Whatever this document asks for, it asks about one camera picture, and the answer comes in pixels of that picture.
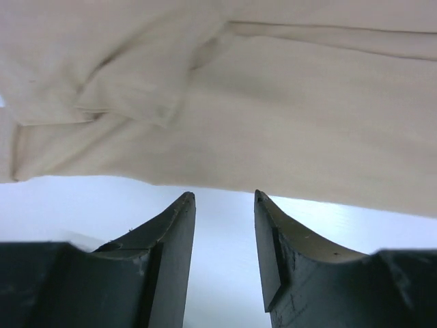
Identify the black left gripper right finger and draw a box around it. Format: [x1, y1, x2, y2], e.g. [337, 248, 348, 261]
[254, 190, 406, 327]

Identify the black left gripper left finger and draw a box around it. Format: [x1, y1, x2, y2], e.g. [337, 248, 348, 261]
[51, 192, 196, 327]

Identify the beige t-shirt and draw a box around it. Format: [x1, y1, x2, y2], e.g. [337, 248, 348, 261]
[1, 1, 436, 217]

